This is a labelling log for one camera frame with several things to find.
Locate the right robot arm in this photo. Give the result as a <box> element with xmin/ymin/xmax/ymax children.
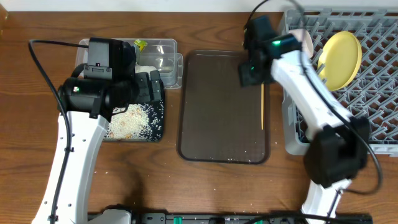
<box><xmin>239</xmin><ymin>16</ymin><xmax>370</xmax><ymax>223</ymax></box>

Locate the yellow plate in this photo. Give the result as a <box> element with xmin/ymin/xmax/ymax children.
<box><xmin>318</xmin><ymin>31</ymin><xmax>363</xmax><ymax>91</ymax></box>

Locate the grey dishwasher rack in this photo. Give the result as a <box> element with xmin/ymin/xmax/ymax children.
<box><xmin>279</xmin><ymin>8</ymin><xmax>397</xmax><ymax>157</ymax></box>

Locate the right wooden chopstick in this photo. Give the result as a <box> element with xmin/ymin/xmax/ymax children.
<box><xmin>261</xmin><ymin>84</ymin><xmax>265</xmax><ymax>130</ymax></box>

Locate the white napkin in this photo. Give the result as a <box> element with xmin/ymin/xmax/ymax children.
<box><xmin>135</xmin><ymin>65</ymin><xmax>157</xmax><ymax>73</ymax></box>

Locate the dark brown serving tray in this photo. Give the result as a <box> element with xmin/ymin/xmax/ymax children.
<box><xmin>177</xmin><ymin>50</ymin><xmax>271</xmax><ymax>165</ymax></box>

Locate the clear plastic waste bin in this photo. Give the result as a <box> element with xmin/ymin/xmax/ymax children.
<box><xmin>75</xmin><ymin>38</ymin><xmax>184</xmax><ymax>90</ymax></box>

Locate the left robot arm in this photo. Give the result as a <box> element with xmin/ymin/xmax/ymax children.
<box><xmin>34</xmin><ymin>37</ymin><xmax>165</xmax><ymax>223</ymax></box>

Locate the white bowl with food scraps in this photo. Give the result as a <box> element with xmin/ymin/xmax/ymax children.
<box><xmin>289</xmin><ymin>29</ymin><xmax>314</xmax><ymax>58</ymax></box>

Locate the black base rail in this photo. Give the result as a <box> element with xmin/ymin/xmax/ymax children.
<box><xmin>86</xmin><ymin>212</ymin><xmax>374</xmax><ymax>224</ymax></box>

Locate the green orange snack wrapper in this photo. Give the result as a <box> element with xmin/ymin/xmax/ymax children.
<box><xmin>134</xmin><ymin>39</ymin><xmax>147</xmax><ymax>52</ymax></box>

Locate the black food waste tray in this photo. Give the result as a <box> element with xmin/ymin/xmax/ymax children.
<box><xmin>102</xmin><ymin>88</ymin><xmax>166</xmax><ymax>142</ymax></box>

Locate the rice and food scraps pile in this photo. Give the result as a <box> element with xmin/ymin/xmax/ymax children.
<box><xmin>105</xmin><ymin>99</ymin><xmax>165</xmax><ymax>141</ymax></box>

